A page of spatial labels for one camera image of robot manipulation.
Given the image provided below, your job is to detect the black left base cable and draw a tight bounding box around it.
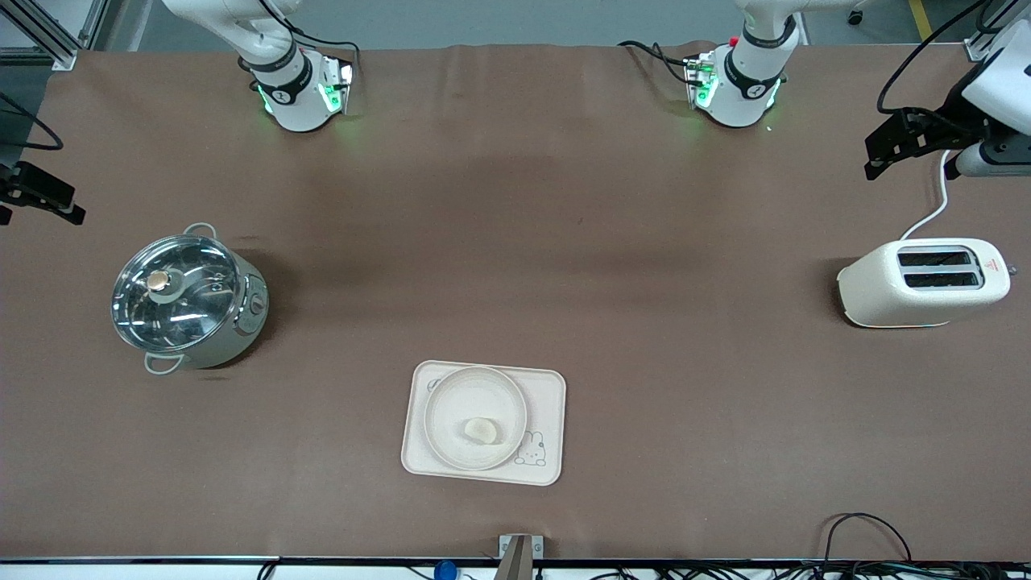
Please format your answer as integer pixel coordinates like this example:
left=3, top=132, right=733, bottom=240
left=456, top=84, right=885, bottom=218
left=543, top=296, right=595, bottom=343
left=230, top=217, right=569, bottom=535
left=618, top=39, right=695, bottom=86

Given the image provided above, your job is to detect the brown table cloth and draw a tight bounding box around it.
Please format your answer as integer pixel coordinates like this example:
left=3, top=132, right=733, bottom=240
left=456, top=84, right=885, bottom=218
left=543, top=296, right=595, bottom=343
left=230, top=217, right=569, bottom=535
left=0, top=42, right=1031, bottom=562

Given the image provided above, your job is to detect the black cable bundle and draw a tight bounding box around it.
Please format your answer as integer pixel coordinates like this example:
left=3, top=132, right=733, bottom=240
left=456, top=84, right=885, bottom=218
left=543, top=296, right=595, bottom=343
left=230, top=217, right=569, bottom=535
left=564, top=512, right=1031, bottom=580

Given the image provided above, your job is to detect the beige rabbit print tray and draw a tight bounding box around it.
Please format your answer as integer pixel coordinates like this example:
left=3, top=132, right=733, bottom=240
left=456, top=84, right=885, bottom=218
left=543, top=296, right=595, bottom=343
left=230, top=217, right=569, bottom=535
left=401, top=360, right=567, bottom=487

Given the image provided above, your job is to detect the aluminium frame profile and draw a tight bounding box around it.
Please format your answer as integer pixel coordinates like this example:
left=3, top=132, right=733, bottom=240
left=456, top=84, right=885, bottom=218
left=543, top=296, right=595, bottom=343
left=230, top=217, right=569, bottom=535
left=963, top=0, right=1031, bottom=62
left=0, top=0, right=110, bottom=70

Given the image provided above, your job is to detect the steel cooking pot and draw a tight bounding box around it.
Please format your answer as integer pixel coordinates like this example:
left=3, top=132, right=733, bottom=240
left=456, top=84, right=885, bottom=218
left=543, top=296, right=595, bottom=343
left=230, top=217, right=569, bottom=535
left=111, top=222, right=270, bottom=376

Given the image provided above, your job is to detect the black base cable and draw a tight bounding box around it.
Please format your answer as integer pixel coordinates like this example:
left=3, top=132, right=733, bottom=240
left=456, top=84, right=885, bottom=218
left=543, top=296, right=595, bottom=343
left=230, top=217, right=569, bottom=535
left=258, top=0, right=361, bottom=67
left=618, top=39, right=695, bottom=86

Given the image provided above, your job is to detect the white toaster power cable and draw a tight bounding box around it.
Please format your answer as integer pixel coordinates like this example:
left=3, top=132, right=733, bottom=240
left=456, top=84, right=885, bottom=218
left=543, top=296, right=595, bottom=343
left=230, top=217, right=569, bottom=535
left=900, top=149, right=953, bottom=242

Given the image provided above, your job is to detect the round beige plate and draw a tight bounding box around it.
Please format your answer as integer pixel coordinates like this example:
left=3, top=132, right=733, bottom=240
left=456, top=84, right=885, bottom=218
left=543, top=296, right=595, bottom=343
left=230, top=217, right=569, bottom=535
left=424, top=367, right=529, bottom=472

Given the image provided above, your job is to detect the black right base cable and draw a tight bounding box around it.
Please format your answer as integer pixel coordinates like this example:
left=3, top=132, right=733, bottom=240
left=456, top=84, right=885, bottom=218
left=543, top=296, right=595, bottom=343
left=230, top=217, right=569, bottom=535
left=258, top=0, right=361, bottom=67

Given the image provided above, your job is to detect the glass pot lid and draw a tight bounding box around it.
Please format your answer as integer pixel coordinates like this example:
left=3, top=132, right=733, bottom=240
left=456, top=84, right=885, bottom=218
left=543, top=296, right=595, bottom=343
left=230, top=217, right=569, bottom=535
left=111, top=234, right=243, bottom=354

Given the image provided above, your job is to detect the cream two-slot toaster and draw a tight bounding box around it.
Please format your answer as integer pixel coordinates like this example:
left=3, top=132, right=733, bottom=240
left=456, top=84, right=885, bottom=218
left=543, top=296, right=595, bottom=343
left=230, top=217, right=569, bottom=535
left=837, top=238, right=1012, bottom=329

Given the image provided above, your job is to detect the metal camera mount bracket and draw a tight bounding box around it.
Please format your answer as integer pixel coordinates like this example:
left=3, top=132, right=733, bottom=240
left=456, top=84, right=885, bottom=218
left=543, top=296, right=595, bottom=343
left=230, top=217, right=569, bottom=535
left=498, top=534, right=544, bottom=580

